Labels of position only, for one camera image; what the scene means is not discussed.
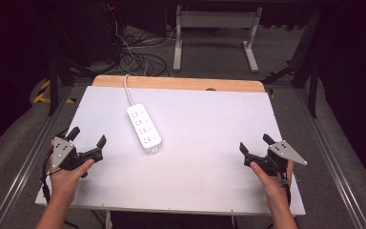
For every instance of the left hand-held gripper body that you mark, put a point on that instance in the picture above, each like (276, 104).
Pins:
(64, 154)

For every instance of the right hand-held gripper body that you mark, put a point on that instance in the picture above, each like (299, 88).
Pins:
(278, 157)

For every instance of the person's left hand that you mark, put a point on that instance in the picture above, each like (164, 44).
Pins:
(69, 179)

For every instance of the person's right hand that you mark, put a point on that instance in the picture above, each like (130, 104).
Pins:
(273, 184)

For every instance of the white board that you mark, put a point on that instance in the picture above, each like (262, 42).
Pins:
(203, 152)

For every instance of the white power strip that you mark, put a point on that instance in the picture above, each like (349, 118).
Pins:
(144, 127)

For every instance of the yellow black hazard tape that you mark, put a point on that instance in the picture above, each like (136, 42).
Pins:
(47, 93)

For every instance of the black metal stand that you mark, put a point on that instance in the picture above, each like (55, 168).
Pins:
(60, 70)
(305, 60)

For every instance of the wooden table top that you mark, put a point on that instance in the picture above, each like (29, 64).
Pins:
(178, 83)

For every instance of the white metal table frame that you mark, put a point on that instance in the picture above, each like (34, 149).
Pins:
(216, 35)

